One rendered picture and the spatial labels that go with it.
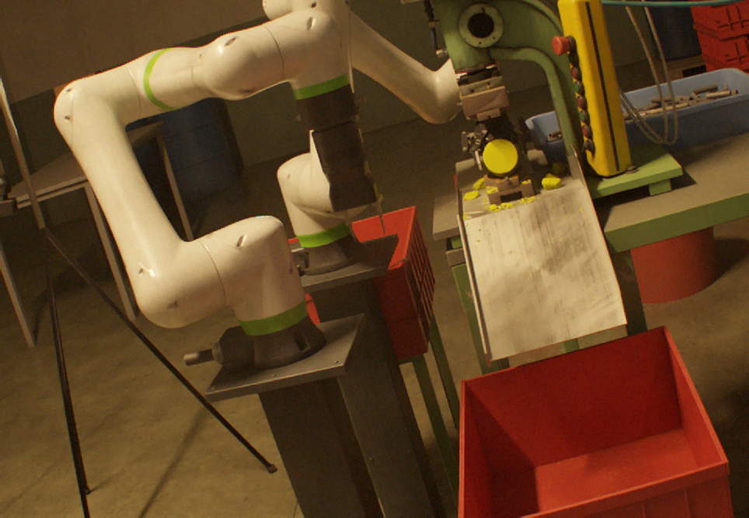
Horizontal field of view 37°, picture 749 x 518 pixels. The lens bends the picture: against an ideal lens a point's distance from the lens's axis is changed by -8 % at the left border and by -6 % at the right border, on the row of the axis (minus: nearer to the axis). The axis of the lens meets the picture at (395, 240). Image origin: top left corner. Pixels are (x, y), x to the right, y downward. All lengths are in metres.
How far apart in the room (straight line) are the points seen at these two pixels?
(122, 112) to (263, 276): 0.42
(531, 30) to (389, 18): 8.26
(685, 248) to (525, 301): 2.34
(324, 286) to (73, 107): 0.72
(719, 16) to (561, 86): 3.13
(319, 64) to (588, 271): 0.66
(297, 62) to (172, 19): 9.08
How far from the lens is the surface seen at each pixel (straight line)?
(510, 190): 2.37
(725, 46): 5.50
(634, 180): 2.32
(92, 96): 2.17
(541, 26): 2.39
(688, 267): 4.49
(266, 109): 10.84
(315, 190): 2.42
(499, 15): 2.35
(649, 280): 4.51
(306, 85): 1.87
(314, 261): 2.59
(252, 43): 1.82
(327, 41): 1.86
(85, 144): 2.14
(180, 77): 1.99
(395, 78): 2.65
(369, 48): 2.61
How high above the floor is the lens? 1.55
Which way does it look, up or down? 14 degrees down
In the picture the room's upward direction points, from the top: 17 degrees counter-clockwise
